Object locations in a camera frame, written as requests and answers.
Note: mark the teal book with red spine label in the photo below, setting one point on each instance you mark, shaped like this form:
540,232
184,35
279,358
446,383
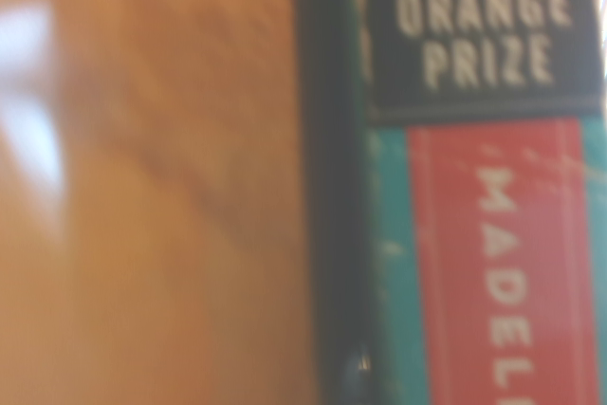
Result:
498,234

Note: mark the wooden bookshelf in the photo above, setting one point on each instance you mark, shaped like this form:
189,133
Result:
142,187

